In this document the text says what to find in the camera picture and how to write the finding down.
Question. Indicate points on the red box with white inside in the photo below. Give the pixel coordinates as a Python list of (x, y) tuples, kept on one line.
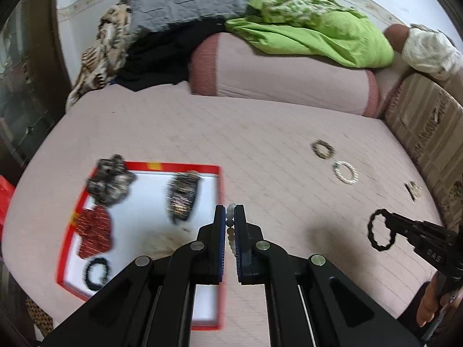
[(144, 202)]

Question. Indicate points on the dark sparkly hair clip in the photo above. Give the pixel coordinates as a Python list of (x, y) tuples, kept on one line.
[(182, 195)]

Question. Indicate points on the person's right hand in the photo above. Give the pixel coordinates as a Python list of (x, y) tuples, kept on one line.
[(428, 303)]

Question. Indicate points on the green cloth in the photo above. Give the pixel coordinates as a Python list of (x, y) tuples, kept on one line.
[(325, 39)]

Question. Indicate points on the white lace cloth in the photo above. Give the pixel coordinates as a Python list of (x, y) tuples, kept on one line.
[(430, 50)]

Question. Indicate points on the grey black organza scrunchie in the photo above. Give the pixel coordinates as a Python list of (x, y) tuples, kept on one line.
[(108, 184)]

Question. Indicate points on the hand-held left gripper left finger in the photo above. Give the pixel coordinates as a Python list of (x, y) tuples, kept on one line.
[(219, 245)]

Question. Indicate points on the pink bolster pillow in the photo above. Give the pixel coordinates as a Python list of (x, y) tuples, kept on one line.
[(390, 79), (282, 76)]

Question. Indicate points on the black cloth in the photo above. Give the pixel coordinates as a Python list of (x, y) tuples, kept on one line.
[(159, 58)]

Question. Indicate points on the red polka dot scrunchie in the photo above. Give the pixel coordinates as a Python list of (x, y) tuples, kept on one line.
[(94, 231)]

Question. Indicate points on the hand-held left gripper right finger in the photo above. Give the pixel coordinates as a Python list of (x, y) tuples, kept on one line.
[(238, 253)]

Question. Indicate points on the animal print blanket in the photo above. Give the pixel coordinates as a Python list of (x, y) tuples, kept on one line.
[(105, 47)]

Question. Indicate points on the beige patterned cushion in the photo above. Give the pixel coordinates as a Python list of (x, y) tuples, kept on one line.
[(427, 123)]

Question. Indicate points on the dark wooden cabinet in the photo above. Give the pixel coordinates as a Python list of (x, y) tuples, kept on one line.
[(21, 97)]

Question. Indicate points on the red plastic bag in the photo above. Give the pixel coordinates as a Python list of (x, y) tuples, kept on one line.
[(5, 202)]

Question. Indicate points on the white dotted scrunchie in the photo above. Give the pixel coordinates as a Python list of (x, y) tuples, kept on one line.
[(162, 244)]

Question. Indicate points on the small gold hair pin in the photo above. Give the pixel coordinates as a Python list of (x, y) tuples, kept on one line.
[(413, 189)]

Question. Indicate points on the brown checkered cloth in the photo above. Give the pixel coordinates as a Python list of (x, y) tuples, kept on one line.
[(38, 314)]

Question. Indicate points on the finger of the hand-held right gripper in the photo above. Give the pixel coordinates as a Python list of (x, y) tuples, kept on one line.
[(398, 224)]

